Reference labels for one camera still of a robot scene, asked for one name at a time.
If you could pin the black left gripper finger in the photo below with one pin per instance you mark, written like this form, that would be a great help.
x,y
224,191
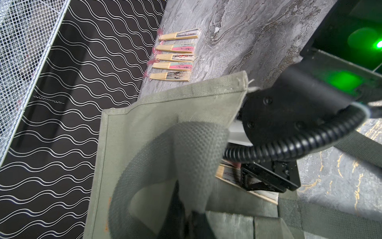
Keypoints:
x,y
174,226

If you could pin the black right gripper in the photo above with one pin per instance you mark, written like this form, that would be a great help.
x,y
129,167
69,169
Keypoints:
x,y
272,176

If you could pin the olive green tote bag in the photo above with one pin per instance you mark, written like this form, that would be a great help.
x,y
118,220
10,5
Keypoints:
x,y
179,135

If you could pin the folding fan with pink paper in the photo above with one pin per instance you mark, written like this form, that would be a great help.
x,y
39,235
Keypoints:
x,y
175,66

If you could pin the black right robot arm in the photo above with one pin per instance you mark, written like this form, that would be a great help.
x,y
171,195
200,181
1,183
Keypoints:
x,y
316,103

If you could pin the white wire mesh basket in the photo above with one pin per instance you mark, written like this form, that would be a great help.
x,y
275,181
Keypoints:
x,y
28,30

